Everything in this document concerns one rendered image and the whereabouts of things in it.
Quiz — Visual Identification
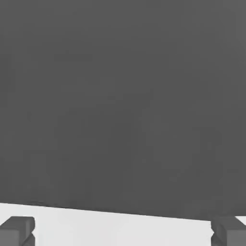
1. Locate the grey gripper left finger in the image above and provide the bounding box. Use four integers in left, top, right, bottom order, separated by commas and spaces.
0, 216, 36, 246

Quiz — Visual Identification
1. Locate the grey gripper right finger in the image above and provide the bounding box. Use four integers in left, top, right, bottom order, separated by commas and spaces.
210, 215, 246, 246

